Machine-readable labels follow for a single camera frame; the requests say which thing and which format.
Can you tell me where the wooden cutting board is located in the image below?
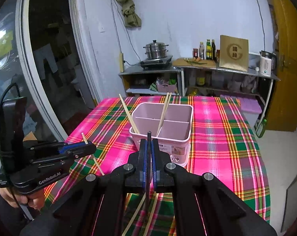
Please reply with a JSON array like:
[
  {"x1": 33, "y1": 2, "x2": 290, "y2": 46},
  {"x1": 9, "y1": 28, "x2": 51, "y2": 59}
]
[{"x1": 173, "y1": 58, "x2": 216, "y2": 67}]

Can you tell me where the person's left hand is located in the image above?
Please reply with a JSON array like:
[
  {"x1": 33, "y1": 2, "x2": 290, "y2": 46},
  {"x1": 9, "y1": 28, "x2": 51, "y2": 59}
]
[{"x1": 0, "y1": 187, "x2": 45, "y2": 210}]

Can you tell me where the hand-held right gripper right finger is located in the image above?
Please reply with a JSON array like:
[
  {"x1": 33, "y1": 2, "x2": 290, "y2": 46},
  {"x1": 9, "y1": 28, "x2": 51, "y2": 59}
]
[{"x1": 151, "y1": 139, "x2": 278, "y2": 236}]

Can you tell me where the white electric kettle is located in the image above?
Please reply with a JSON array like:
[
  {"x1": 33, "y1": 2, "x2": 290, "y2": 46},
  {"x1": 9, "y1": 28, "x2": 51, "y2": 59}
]
[{"x1": 258, "y1": 50, "x2": 278, "y2": 77}]

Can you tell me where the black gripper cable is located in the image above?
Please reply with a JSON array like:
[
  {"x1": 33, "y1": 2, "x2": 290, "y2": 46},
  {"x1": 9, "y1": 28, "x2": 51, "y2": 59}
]
[{"x1": 0, "y1": 83, "x2": 28, "y2": 207}]

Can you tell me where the pink plastic utensil basket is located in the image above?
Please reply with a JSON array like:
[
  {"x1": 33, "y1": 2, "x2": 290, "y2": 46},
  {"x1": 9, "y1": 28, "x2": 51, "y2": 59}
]
[{"x1": 129, "y1": 102, "x2": 194, "y2": 166}]

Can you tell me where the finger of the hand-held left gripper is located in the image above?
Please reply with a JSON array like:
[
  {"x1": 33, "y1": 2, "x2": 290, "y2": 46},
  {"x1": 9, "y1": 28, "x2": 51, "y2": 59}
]
[
  {"x1": 23, "y1": 140, "x2": 93, "y2": 153},
  {"x1": 28, "y1": 143, "x2": 97, "y2": 165}
]

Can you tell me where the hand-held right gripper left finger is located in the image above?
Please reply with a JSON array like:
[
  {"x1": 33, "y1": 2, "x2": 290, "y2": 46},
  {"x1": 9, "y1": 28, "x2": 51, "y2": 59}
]
[{"x1": 19, "y1": 139, "x2": 149, "y2": 236}]

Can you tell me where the golden cardboard box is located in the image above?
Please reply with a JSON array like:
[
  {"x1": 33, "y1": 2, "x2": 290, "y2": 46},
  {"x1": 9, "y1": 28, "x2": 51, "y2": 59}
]
[{"x1": 219, "y1": 35, "x2": 249, "y2": 72}]

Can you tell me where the yellow wooden door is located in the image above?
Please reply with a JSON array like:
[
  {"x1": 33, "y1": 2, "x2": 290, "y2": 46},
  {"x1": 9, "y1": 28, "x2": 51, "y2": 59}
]
[{"x1": 264, "y1": 0, "x2": 297, "y2": 132}]

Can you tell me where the stainless steel steamer pot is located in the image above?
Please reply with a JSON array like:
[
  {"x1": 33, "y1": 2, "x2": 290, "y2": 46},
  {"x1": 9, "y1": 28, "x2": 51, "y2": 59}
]
[{"x1": 143, "y1": 39, "x2": 169, "y2": 60}]

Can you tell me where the pink plaid tablecloth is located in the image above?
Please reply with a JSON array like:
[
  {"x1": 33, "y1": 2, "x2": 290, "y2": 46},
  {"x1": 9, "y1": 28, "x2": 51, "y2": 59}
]
[{"x1": 44, "y1": 96, "x2": 270, "y2": 236}]

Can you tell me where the green bottle yellow label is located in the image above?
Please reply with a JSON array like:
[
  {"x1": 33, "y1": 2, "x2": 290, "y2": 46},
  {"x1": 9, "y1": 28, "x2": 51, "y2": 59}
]
[{"x1": 205, "y1": 39, "x2": 212, "y2": 60}]

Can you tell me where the purple foam pad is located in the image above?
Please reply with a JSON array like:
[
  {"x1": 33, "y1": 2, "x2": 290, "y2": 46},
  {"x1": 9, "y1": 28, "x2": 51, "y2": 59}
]
[{"x1": 220, "y1": 95, "x2": 263, "y2": 113}]

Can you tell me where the steel kitchen table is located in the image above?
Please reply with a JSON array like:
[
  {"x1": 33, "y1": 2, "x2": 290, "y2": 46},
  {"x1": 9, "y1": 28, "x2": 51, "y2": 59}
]
[
  {"x1": 118, "y1": 66, "x2": 182, "y2": 97},
  {"x1": 173, "y1": 58, "x2": 281, "y2": 104}
]

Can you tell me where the black countertop stove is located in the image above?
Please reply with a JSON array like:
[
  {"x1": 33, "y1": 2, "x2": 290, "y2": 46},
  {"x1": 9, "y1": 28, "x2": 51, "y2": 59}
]
[{"x1": 139, "y1": 55, "x2": 174, "y2": 70}]

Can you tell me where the thin wall cable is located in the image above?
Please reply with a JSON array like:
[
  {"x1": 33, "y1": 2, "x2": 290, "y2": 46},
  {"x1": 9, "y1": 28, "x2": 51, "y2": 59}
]
[
  {"x1": 111, "y1": 0, "x2": 144, "y2": 65},
  {"x1": 249, "y1": 0, "x2": 266, "y2": 52}
]

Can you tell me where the chopstick pair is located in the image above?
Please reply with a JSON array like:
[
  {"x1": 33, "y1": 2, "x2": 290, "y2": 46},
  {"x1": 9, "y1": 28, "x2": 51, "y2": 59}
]
[{"x1": 158, "y1": 92, "x2": 172, "y2": 136}]

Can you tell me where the white sliding door frame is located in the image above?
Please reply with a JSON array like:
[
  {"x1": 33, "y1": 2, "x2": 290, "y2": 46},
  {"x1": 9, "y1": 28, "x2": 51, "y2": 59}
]
[{"x1": 16, "y1": 0, "x2": 101, "y2": 140}]

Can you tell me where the green knotted hanging cloth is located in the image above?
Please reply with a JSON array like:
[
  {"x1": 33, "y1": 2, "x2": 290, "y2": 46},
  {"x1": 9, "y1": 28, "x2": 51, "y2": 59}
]
[{"x1": 111, "y1": 0, "x2": 142, "y2": 28}]

